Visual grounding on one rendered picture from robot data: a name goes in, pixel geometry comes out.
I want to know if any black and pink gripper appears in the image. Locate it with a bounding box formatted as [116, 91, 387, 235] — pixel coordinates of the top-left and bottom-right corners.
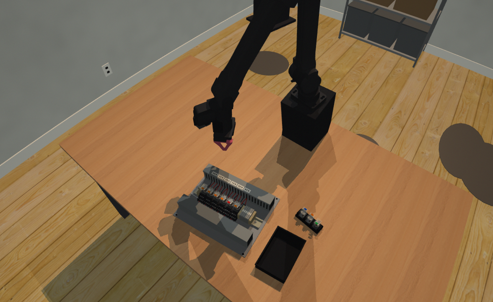
[213, 117, 236, 151]

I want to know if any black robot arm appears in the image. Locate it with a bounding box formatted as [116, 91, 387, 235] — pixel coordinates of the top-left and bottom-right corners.
[193, 0, 327, 133]

